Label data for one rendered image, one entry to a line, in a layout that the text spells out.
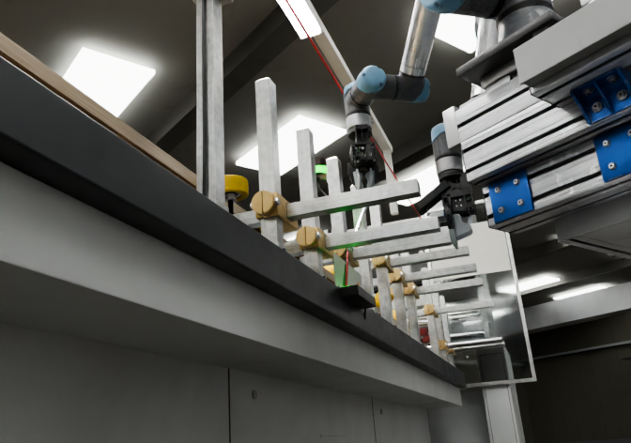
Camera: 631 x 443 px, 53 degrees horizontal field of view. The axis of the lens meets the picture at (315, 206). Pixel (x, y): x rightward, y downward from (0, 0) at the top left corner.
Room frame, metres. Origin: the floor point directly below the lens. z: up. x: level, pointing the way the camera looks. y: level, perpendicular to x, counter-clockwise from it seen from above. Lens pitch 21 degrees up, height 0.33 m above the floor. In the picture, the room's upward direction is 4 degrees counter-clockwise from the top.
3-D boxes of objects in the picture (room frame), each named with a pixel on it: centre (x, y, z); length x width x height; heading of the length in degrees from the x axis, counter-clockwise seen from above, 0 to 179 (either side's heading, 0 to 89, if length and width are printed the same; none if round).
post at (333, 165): (1.69, -0.06, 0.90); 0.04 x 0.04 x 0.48; 72
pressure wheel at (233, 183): (1.29, 0.19, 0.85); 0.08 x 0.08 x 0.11
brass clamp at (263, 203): (1.24, 0.09, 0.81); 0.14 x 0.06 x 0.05; 162
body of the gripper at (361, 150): (1.67, -0.15, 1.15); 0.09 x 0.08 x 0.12; 2
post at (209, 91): (0.97, 0.17, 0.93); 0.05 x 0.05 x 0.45; 72
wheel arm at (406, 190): (1.23, 0.00, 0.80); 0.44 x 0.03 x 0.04; 72
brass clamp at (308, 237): (1.48, 0.01, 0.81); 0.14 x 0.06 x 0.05; 162
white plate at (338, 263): (1.66, -0.08, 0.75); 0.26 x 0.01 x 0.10; 162
